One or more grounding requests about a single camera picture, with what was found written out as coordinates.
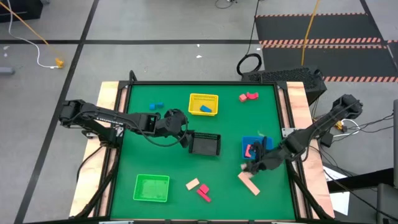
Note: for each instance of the blue wedge block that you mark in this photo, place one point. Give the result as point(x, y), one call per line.
point(205, 109)

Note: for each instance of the black plastic basket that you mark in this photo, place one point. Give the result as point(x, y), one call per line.
point(205, 146)

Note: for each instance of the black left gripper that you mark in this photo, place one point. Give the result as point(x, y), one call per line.
point(175, 123)

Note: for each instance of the black hazard-striped floor mat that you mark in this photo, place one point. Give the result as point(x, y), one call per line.
point(342, 31)

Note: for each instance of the long red block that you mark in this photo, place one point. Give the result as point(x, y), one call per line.
point(203, 195)

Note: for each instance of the blue cube block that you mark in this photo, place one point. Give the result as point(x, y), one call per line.
point(152, 106)
point(160, 105)

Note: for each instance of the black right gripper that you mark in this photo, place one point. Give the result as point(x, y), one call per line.
point(267, 158)

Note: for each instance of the black perforated computer case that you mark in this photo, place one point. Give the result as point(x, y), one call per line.
point(289, 76)

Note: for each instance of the yellow plug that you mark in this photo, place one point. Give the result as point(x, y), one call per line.
point(59, 63)

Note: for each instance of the blue plastic basket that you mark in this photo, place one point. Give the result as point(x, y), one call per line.
point(248, 140)

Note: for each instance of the rectangular natural wooden block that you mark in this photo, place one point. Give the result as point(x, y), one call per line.
point(192, 183)

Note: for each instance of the yellow connector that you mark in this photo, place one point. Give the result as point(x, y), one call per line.
point(339, 125)

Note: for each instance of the grey metal bracket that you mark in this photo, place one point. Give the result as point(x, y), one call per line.
point(90, 133)
point(116, 222)
point(287, 132)

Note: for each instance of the grey box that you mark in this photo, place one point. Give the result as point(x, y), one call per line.
point(387, 203)

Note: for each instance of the long natural wooden block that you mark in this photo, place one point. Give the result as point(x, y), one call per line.
point(249, 184)

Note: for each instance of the black power adapter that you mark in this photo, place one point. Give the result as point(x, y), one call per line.
point(326, 140)

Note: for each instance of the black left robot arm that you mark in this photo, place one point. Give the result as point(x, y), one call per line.
point(102, 116)

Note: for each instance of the black box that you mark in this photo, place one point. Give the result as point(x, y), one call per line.
point(18, 9)

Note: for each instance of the green plastic basket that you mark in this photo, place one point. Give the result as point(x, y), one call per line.
point(151, 188)

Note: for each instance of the flat red square block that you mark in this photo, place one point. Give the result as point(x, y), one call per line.
point(204, 188)

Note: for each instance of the black beam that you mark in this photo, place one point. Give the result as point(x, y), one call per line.
point(357, 181)

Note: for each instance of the white paper sheet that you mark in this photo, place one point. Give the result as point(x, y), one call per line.
point(337, 199)

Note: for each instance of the red arch block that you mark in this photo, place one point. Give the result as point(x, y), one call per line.
point(247, 151)
point(252, 95)

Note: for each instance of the yellow plastic basket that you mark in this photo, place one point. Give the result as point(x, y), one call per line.
point(196, 101)

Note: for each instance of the grey flat object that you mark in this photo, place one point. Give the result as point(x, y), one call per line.
point(6, 71)

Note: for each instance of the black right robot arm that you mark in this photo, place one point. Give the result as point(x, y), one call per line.
point(314, 129)

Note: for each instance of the black frame strut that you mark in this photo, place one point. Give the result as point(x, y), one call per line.
point(306, 193)
point(99, 189)

